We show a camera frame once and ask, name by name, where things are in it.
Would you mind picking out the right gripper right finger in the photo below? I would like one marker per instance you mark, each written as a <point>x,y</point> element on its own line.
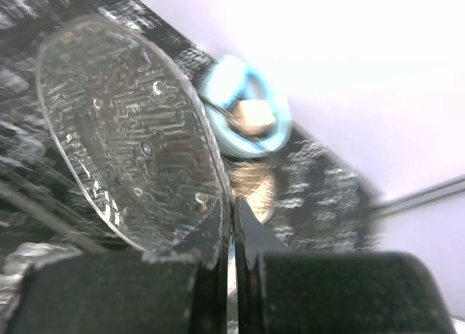
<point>285,291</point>

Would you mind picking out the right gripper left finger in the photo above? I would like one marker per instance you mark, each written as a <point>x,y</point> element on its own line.
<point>62,290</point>

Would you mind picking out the brown patterned bowl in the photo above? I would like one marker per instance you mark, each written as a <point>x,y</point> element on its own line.
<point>256,182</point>

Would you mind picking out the clear glass plate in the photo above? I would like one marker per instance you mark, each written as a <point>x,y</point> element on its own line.
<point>132,130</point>

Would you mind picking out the grey wire dish rack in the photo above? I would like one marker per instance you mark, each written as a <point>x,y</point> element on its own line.
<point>36,172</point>

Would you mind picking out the beige wooden cube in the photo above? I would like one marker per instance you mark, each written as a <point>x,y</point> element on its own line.
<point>253,114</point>

